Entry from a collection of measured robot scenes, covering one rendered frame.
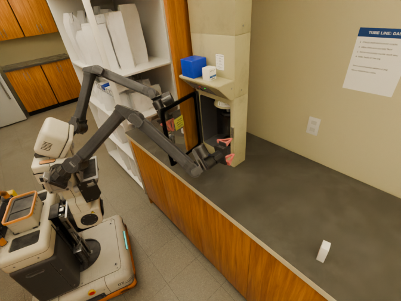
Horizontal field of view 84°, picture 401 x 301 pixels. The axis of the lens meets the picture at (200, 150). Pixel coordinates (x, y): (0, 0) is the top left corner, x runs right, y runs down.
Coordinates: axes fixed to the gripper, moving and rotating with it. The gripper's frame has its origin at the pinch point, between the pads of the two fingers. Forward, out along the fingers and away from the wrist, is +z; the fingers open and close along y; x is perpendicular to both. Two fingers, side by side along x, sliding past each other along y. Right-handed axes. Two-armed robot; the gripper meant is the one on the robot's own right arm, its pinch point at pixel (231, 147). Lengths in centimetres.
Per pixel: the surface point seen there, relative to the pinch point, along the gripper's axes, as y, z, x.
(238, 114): 10.8, 15.6, 7.2
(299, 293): -54, -18, -49
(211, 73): 35.7, 6.8, 13.9
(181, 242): -113, -24, 61
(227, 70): 35.4, 13.3, 8.8
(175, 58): 43, 5, 40
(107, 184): -96, -41, 190
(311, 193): -32, 23, -33
